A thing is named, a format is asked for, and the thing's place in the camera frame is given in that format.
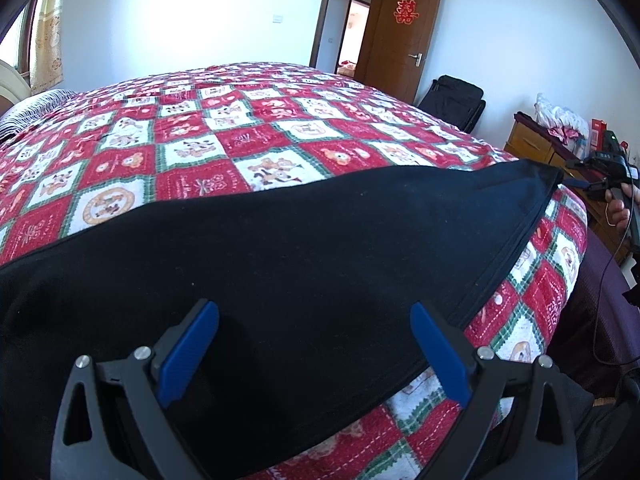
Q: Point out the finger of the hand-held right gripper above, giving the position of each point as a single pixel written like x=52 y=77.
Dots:
x=575 y=164
x=577 y=183

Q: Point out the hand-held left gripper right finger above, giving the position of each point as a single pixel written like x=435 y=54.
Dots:
x=440 y=350

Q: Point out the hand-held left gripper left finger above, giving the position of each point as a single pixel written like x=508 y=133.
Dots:
x=192 y=350

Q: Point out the black pants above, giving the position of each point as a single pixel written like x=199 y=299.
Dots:
x=300 y=260

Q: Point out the person's right hand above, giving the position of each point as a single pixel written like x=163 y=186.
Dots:
x=619 y=210

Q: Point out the red box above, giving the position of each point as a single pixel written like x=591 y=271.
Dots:
x=597 y=135

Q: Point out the white and pink cloth bundle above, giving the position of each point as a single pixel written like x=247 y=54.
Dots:
x=560 y=117

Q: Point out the wooden dresser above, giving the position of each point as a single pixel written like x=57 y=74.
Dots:
x=530 y=140

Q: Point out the dark purple cloth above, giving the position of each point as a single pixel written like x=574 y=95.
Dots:
x=575 y=310

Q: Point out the black suitcase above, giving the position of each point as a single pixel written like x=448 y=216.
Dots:
x=450 y=102

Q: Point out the red checkered printed bedspread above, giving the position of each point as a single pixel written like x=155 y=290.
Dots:
x=200 y=150

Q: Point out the brown wooden door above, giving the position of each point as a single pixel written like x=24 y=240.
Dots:
x=395 y=60

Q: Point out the red paper door decoration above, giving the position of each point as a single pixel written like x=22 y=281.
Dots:
x=405 y=11

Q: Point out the grey striped pillow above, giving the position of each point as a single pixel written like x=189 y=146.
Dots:
x=35 y=107

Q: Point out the cream wooden headboard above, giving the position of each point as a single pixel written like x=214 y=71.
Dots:
x=10 y=90

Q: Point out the yellow patterned curtain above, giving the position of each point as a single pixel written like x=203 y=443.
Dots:
x=47 y=50

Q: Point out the window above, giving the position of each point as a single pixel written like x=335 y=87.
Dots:
x=25 y=40

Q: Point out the brown door frame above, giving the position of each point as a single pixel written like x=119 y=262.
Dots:
x=322 y=25

